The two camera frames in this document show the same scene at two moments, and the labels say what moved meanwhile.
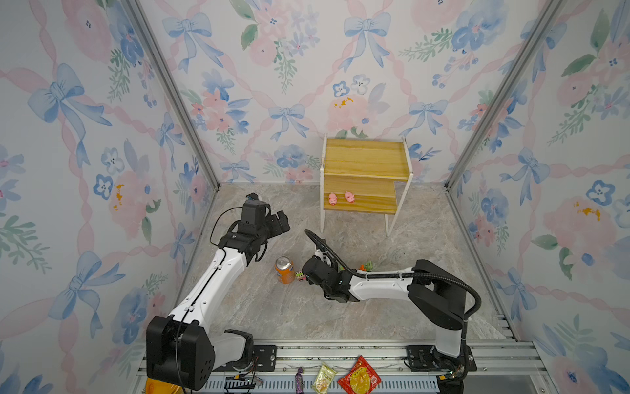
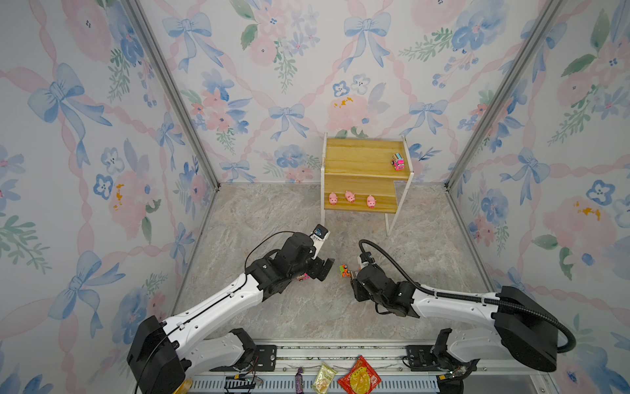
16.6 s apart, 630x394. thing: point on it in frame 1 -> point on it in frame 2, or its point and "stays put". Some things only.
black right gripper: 333,269 -> 358,290
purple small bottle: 299,381 stays put
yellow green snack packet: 323,379 stays put
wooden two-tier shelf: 362,176 stays put
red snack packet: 361,378 stays put
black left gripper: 276,228 -> 316,271
